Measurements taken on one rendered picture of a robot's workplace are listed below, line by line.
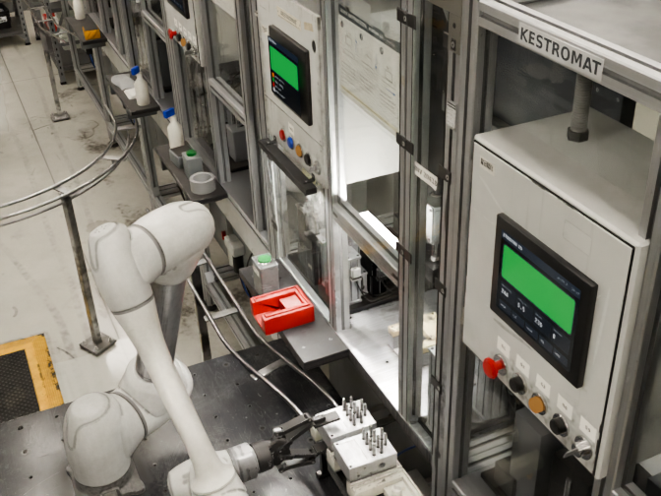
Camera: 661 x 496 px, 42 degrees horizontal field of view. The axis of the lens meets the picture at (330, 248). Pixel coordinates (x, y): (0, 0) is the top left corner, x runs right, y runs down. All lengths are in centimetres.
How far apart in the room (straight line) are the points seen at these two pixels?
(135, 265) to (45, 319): 251
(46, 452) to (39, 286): 210
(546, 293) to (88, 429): 130
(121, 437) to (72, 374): 168
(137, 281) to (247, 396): 87
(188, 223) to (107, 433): 63
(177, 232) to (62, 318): 246
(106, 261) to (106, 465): 67
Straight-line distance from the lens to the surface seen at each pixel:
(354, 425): 220
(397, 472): 216
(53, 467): 260
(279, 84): 238
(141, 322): 195
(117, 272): 190
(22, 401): 393
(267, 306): 260
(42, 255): 492
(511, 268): 151
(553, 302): 143
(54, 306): 448
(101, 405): 232
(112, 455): 236
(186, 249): 198
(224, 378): 276
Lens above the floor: 244
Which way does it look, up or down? 32 degrees down
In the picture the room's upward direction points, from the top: 2 degrees counter-clockwise
